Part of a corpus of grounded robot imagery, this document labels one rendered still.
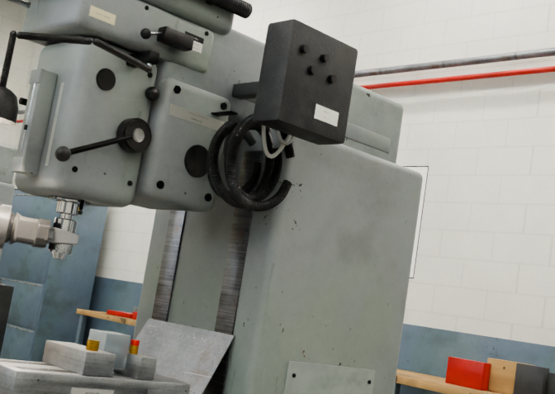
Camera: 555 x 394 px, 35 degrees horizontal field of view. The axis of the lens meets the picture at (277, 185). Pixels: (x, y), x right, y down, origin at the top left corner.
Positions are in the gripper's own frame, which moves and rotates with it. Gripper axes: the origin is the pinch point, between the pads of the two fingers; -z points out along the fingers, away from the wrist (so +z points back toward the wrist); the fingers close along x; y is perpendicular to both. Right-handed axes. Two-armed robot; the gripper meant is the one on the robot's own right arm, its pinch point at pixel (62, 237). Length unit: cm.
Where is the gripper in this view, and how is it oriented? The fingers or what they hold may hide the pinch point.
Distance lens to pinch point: 183.7
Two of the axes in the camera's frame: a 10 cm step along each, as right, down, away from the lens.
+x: -3.3, 0.8, 9.4
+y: -1.7, 9.7, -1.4
